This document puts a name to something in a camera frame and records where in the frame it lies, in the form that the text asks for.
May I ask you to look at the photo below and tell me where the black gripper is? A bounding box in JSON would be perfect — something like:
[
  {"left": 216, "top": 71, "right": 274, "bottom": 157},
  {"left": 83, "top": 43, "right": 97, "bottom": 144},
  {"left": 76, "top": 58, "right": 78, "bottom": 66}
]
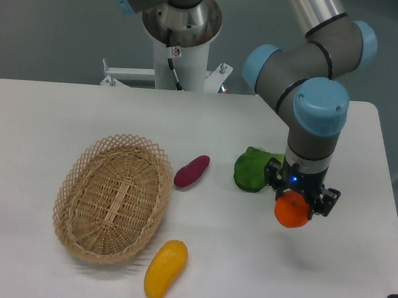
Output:
[{"left": 264, "top": 157, "right": 341, "bottom": 220}]

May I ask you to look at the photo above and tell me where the orange fruit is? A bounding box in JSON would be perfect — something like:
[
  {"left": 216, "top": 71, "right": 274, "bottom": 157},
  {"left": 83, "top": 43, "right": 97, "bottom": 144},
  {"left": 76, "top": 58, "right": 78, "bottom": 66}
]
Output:
[{"left": 274, "top": 190, "right": 310, "bottom": 229}]

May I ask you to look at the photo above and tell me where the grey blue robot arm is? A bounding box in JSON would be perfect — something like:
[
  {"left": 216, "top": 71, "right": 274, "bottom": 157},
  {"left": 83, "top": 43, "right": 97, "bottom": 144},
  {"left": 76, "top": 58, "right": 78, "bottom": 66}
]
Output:
[{"left": 115, "top": 0, "right": 378, "bottom": 216}]

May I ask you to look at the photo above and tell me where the green leafy vegetable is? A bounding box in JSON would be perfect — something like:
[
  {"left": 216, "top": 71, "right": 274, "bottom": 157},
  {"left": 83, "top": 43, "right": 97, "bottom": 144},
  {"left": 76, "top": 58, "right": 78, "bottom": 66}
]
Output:
[{"left": 233, "top": 146, "right": 284, "bottom": 193}]

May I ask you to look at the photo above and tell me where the purple sweet potato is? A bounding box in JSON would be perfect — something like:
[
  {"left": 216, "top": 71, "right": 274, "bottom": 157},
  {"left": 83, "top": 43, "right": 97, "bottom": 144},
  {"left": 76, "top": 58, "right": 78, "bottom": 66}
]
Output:
[{"left": 174, "top": 155, "right": 211, "bottom": 188}]

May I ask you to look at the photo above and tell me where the yellow mango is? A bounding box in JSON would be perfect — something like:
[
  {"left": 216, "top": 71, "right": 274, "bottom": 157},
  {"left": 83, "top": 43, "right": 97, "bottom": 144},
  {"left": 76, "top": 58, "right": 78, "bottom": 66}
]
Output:
[{"left": 143, "top": 240, "right": 189, "bottom": 298}]

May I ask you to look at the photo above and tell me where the woven wicker basket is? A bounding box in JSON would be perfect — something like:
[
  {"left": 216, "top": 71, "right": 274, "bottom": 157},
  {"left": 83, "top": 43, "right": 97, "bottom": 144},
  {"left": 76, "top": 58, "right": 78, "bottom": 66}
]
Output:
[{"left": 53, "top": 134, "right": 173, "bottom": 265}]

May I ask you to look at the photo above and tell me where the black cable on pedestal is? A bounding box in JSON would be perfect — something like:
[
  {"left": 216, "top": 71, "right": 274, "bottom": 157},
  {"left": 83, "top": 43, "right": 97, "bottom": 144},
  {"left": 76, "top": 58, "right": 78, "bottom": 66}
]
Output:
[{"left": 159, "top": 27, "right": 192, "bottom": 92}]

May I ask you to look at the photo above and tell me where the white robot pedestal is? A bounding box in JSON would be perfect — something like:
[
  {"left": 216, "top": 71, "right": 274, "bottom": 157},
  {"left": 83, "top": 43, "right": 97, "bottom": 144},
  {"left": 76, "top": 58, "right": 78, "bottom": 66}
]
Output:
[{"left": 101, "top": 0, "right": 233, "bottom": 94}]

